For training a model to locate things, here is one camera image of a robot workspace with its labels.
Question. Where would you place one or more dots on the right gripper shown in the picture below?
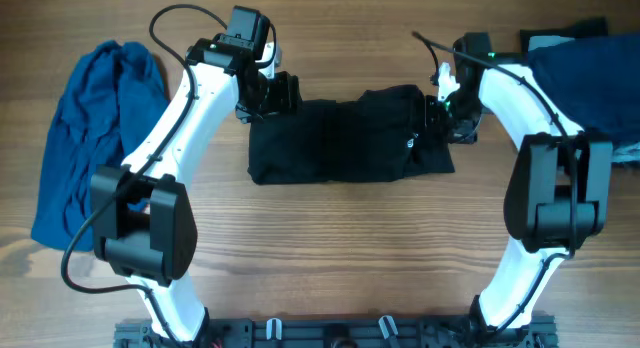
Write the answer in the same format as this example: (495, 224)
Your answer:
(432, 119)

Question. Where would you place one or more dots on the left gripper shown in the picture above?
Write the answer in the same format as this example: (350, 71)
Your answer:
(288, 98)

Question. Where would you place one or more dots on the black polo shirt with logo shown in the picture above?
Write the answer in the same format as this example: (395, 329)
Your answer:
(383, 136)

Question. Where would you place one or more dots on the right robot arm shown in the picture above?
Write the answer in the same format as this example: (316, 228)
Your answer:
(557, 196)

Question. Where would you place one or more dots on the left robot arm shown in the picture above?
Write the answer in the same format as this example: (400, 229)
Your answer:
(144, 226)

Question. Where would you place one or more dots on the blue crumpled shirt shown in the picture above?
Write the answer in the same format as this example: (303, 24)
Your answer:
(113, 99)

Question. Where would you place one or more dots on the dark navy folded garment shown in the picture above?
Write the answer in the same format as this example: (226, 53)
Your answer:
(590, 88)

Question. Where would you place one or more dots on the light blue folded garment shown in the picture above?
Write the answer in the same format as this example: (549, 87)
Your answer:
(625, 153)

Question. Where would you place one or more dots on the black folded garment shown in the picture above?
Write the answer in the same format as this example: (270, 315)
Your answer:
(580, 28)

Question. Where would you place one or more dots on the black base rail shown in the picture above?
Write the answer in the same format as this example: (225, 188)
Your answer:
(386, 331)

